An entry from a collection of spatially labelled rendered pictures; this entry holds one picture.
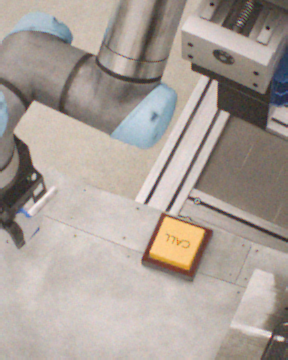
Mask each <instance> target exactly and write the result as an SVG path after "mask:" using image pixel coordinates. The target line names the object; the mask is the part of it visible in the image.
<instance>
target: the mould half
mask: <svg viewBox="0 0 288 360"><path fill-rule="evenodd" d="M287 286H288V279H287V278H283V277H280V276H278V275H277V276H276V275H274V274H272V273H267V272H265V271H263V270H261V271H260V270H258V269H255V270H254V273H253V274H252V277H251V280H250V281H249V284H248V286H247V288H246V291H245V293H244V295H243V298H242V299H241V302H240V304H239V306H238V309H237V310H236V313H235V315H234V317H233V320H232V322H231V325H230V327H229V330H228V332H227V334H226V336H225V339H224V340H223V343H222V344H221V347H220V349H219V350H218V353H217V355H216V357H215V359H214V360H260V358H261V355H262V353H263V351H264V349H265V347H266V344H267V342H268V340H269V338H270V336H271V333H272V331H273V328H274V329H275V328H276V327H277V326H278V324H279V323H280V322H283V321H288V310H286V309H282V308H280V307H279V305H280V302H281V300H282V298H283V296H284V293H285V291H286V289H287Z"/></svg>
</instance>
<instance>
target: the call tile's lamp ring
mask: <svg viewBox="0 0 288 360"><path fill-rule="evenodd" d="M165 217H171V218H173V219H175V220H178V221H181V222H183V223H186V224H188V225H191V226H196V227H199V228H201V229H203V230H204V231H205V233H207V235H206V236H205V238H204V241H203V243H202V246H201V247H200V250H199V252H198V255H197V256H196V259H195V261H194V263H193V265H192V267H191V270H190V272H188V271H186V270H184V269H181V268H176V267H174V266H171V265H168V264H166V263H164V262H159V261H156V260H153V259H152V258H149V257H148V255H149V253H150V252H151V249H152V247H153V243H154V241H155V239H156V236H157V234H158V231H159V230H160V228H161V225H162V223H163V221H164V218H165ZM211 234H212V230H211V229H208V228H205V227H203V226H201V225H195V224H193V223H190V222H188V221H185V220H183V219H180V218H177V217H174V216H170V215H167V214H164V213H162V214H161V216H160V217H159V220H158V222H157V224H156V227H155V229H154V233H153V235H152V237H151V240H150V242H149V243H148V246H147V248H146V250H145V253H144V254H143V256H142V259H141V260H142V261H145V262H150V263H152V264H154V265H157V266H160V267H163V268H165V269H170V270H172V271H175V272H177V273H179V274H185V275H187V276H189V277H192V278H193V275H194V273H195V272H196V269H197V267H198V264H199V263H200V260H201V258H202V255H203V254H204V251H205V249H206V246H207V243H208V240H209V238H210V235H211Z"/></svg>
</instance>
